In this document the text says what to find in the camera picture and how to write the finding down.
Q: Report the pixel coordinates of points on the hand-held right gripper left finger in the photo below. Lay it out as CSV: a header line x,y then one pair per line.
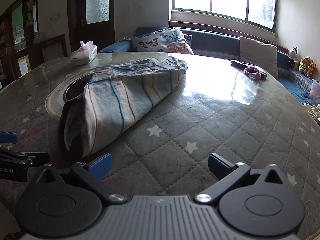
x,y
102,166

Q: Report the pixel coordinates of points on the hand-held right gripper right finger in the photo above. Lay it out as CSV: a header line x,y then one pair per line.
x,y
218,167

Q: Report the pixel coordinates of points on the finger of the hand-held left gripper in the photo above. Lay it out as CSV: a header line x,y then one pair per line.
x,y
37,158
8,137

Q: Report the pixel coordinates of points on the blue beige striped cloth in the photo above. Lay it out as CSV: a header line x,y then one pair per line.
x,y
120,100

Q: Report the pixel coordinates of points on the pale crumpled clothes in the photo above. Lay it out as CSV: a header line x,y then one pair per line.
x,y
313,111

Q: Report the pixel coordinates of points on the white chair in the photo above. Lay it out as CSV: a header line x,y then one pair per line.
x,y
52,52

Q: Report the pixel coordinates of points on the pink hair scrunchie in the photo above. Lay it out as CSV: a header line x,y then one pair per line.
x,y
251,71

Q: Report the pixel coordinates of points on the black remote control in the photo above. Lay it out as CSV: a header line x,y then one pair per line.
x,y
237,63

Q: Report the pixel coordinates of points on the dark wooden sideboard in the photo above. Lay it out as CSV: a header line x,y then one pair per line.
x,y
50,40

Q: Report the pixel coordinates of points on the dark wooden display cabinet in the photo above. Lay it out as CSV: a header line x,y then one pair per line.
x,y
17,30

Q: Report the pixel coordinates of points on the white pink tissue box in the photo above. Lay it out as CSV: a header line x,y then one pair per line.
x,y
83,56

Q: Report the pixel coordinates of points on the beige pillow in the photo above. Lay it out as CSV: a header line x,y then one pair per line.
x,y
258,55

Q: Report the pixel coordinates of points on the blue cushion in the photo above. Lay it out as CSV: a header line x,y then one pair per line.
x,y
117,47

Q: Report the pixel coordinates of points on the pink printed package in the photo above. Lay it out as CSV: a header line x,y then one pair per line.
x,y
315,92

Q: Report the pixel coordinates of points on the blue sofa bench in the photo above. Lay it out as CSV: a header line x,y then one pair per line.
x,y
212,40

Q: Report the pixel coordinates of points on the plush toy with green vest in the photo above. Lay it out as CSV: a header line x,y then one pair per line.
x,y
303,65

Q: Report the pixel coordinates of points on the black white cow plush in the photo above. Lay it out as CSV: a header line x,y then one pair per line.
x,y
293,55

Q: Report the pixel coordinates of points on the orange tiger plush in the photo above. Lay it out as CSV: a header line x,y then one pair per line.
x,y
312,68

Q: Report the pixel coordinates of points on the dark wooden glass door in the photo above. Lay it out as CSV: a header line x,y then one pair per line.
x,y
97,30

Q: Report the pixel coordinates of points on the butterfly print pillow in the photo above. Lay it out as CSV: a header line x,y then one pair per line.
x,y
162,41

